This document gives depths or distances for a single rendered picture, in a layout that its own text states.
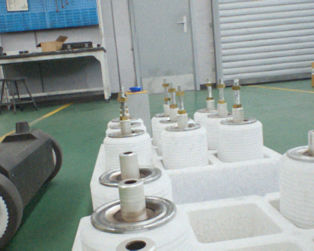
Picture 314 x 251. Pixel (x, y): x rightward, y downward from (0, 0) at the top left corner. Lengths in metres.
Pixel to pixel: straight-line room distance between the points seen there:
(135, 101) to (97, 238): 0.84
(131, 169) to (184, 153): 0.30
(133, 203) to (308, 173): 0.23
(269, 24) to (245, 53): 0.57
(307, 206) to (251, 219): 0.10
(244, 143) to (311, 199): 0.31
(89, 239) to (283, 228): 0.24
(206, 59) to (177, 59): 0.47
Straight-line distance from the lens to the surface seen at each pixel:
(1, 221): 0.91
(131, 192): 0.31
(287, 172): 0.47
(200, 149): 0.73
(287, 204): 0.49
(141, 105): 1.11
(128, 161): 0.42
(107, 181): 0.43
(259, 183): 0.74
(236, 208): 0.53
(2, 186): 0.87
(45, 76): 5.99
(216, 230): 0.54
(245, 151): 0.75
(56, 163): 1.38
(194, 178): 0.70
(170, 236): 0.30
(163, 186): 0.41
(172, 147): 0.72
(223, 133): 0.75
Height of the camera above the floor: 0.37
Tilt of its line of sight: 9 degrees down
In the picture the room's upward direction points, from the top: 5 degrees counter-clockwise
